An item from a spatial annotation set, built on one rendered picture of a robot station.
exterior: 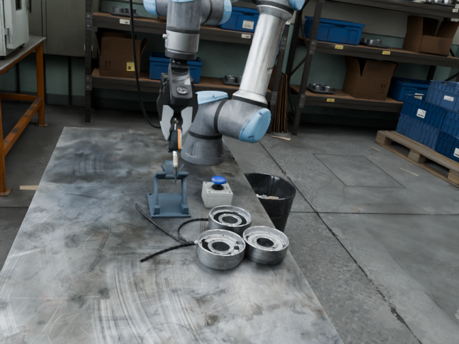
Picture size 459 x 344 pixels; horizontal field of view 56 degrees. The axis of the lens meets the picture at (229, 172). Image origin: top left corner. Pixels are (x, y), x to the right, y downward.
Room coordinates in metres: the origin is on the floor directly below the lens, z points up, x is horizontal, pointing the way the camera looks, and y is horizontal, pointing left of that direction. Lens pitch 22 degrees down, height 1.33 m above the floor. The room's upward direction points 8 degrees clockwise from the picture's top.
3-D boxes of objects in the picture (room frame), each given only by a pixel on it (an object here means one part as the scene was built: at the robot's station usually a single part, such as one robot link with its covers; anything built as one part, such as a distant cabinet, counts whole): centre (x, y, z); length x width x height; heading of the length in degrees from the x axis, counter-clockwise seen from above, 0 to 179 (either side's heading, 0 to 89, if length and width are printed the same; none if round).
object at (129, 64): (4.31, 1.22, 0.64); 0.49 x 0.40 x 0.37; 110
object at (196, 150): (1.41, 0.10, 0.85); 0.15 x 0.15 x 0.10
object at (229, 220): (0.93, -0.02, 0.82); 0.10 x 0.10 x 0.04
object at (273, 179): (2.11, -0.19, 0.21); 0.34 x 0.34 x 0.43
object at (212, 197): (1.08, 0.03, 0.82); 0.08 x 0.07 x 0.05; 15
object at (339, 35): (4.90, -0.87, 1.11); 0.52 x 0.38 x 0.22; 105
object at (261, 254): (0.85, -0.10, 0.82); 0.10 x 0.10 x 0.04
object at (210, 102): (1.40, 0.09, 0.97); 0.13 x 0.12 x 0.14; 63
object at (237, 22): (4.64, 0.08, 1.11); 0.52 x 0.38 x 0.22; 105
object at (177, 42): (1.02, 0.15, 1.22); 0.08 x 0.08 x 0.05
